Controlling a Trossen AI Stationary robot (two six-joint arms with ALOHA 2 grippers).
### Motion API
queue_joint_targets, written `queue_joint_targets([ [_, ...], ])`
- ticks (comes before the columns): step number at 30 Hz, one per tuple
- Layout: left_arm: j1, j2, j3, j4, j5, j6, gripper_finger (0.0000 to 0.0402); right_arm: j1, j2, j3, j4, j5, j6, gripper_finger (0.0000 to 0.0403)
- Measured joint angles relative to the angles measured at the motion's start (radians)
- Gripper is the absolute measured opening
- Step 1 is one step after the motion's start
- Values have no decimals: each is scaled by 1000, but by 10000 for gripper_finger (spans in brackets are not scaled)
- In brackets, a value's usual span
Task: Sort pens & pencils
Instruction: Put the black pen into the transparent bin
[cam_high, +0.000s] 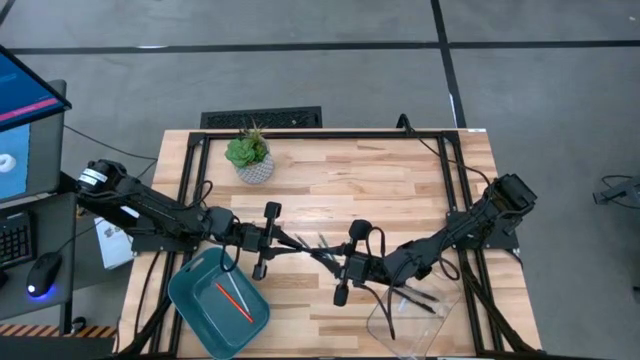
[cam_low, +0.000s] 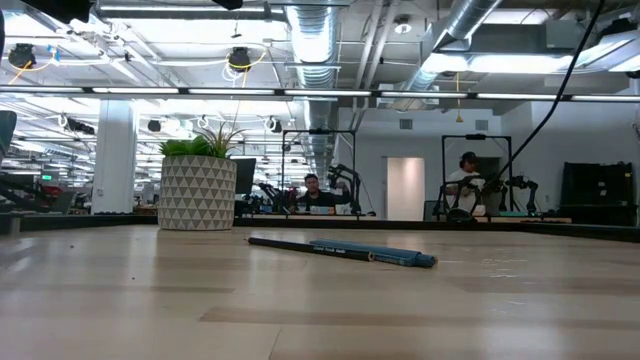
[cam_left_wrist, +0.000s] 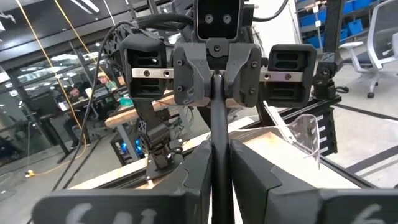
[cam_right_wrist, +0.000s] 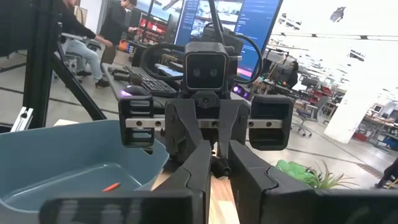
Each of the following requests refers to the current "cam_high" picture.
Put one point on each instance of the teal plastic bin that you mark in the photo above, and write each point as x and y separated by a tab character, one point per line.
220	320

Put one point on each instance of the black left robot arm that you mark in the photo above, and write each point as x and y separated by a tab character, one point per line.
150	210

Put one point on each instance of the black caster wheel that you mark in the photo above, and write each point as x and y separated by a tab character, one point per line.
78	325

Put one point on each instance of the black computer mouse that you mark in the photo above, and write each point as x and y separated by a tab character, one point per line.
42	272

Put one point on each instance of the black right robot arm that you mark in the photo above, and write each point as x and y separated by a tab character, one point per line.
440	245

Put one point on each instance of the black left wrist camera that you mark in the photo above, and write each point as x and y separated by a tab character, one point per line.
250	237

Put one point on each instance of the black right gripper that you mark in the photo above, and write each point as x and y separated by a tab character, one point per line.
360	230

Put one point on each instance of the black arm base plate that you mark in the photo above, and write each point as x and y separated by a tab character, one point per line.
165	245
500	242

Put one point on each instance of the monitor with light blue screen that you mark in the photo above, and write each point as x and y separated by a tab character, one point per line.
30	160

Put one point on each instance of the yellow black hazard strip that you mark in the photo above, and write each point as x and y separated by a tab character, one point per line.
50	330

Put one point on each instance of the potted green succulent plant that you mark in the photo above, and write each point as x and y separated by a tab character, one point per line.
250	160

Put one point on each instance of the monitor with dark blue screen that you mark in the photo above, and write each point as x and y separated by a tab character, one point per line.
25	85

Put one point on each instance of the black floor vent grille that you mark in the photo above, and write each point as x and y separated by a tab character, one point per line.
260	117

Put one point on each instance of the black keyboard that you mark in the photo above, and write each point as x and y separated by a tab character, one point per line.
15	240

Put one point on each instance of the white booklet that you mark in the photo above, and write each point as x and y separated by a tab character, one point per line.
112	250

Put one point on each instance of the clear plastic bin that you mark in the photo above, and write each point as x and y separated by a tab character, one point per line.
425	330

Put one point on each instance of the black aluminium table frame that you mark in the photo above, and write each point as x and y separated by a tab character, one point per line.
325	134

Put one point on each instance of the orange pencil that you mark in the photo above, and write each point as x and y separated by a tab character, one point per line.
235	303

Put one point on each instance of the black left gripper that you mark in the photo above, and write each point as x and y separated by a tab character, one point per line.
272	210

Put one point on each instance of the white pencil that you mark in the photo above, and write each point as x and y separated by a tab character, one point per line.
239	295

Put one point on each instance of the grey side desk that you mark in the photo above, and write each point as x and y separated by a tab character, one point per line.
15	307

